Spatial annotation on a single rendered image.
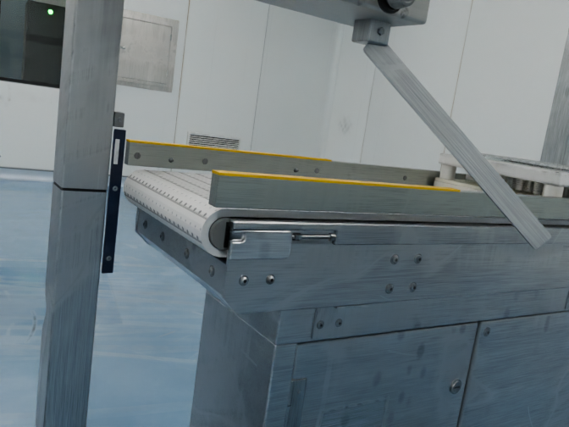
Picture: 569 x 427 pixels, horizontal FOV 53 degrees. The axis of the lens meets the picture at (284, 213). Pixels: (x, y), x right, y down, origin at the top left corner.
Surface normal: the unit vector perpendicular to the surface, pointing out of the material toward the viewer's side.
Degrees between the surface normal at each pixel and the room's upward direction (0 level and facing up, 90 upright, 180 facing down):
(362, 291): 90
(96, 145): 90
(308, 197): 90
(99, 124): 90
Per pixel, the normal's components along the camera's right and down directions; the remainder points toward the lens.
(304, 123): 0.46, 0.22
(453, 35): -0.87, -0.04
